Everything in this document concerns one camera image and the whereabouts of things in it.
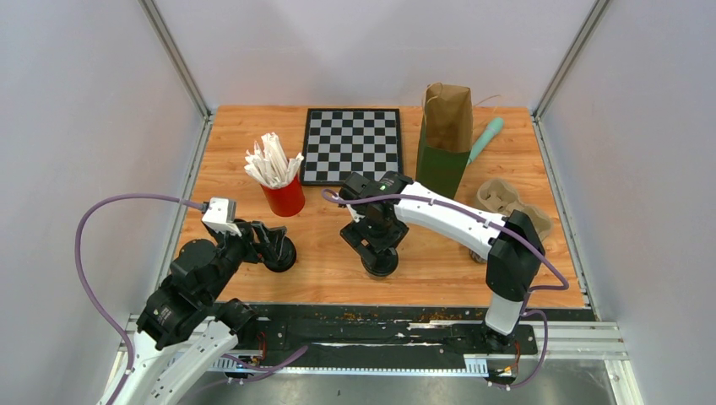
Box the mint green handle tool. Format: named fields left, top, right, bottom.
left=467, top=117, right=504, bottom=165

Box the black white chessboard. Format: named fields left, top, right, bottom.
left=300, top=107, right=404, bottom=186

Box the red straw holder cup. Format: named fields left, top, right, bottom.
left=261, top=175, right=306, bottom=217

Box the cardboard cup carrier tray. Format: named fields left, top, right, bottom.
left=474, top=178, right=553, bottom=240

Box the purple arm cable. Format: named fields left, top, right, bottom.
left=73, top=193, right=309, bottom=405
left=321, top=187, right=571, bottom=390

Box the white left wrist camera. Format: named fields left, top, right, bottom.
left=202, top=197, right=241, bottom=236

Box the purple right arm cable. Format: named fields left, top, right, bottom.
left=321, top=187, right=571, bottom=390

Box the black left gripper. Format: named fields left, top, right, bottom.
left=203, top=218, right=288, bottom=301

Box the white wrapped straws bundle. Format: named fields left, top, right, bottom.
left=244, top=132, right=304, bottom=189

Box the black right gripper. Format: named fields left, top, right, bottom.
left=341, top=211, right=408, bottom=267

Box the green paper bag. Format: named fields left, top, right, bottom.
left=415, top=83, right=473, bottom=198

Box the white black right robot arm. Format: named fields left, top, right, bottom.
left=323, top=171, right=545, bottom=353

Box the black lid stack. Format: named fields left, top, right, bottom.
left=263, top=237, right=297, bottom=273

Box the clear brown plastic cup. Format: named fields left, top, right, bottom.
left=469, top=251, right=487, bottom=264

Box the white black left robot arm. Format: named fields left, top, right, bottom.
left=100, top=219, right=297, bottom=404

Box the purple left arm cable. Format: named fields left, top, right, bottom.
left=73, top=193, right=309, bottom=405

